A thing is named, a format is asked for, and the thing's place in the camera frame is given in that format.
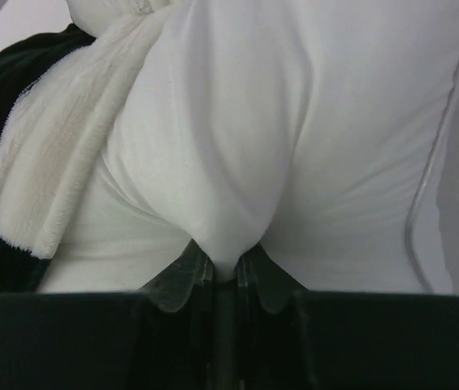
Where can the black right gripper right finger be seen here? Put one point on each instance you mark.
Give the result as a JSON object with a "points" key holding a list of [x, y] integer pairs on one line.
{"points": [[292, 338]]}

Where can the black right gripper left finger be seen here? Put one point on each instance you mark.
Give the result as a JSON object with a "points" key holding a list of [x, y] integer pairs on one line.
{"points": [[158, 337]]}

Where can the white pillow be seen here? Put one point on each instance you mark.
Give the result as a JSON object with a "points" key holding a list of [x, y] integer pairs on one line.
{"points": [[303, 126]]}

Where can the black white checkered pillowcase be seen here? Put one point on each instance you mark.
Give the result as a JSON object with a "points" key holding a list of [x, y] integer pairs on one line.
{"points": [[59, 96]]}

